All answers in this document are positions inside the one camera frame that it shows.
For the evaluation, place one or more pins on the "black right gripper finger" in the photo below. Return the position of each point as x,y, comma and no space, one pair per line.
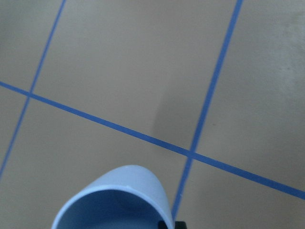
180,225

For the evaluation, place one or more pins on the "light blue plastic cup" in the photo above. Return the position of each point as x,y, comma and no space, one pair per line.
128,197

